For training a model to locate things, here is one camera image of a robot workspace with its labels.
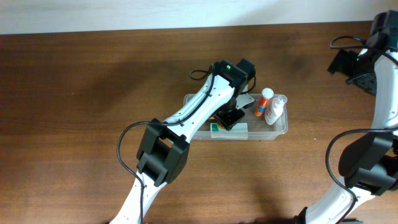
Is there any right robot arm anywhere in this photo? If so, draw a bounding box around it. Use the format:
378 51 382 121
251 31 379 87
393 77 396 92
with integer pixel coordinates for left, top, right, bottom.
292 10 397 223

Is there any clear plastic container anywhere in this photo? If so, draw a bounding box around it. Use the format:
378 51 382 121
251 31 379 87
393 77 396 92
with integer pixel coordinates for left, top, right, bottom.
192 94 289 141

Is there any white green medicine box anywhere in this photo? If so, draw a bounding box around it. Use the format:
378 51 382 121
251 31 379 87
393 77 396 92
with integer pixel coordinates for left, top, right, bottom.
210 123 248 140

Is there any white spray bottle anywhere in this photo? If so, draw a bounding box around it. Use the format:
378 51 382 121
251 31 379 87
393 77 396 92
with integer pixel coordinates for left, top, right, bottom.
264 95 287 126

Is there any dark bottle white cap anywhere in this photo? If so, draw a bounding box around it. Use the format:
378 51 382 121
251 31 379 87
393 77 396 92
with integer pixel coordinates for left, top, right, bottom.
207 116 216 123

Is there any orange tube white cap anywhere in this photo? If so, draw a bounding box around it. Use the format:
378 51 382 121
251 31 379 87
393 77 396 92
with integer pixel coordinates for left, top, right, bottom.
254 88 274 117

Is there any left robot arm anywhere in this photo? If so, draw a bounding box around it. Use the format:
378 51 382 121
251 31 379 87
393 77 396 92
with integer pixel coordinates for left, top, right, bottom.
112 59 256 223

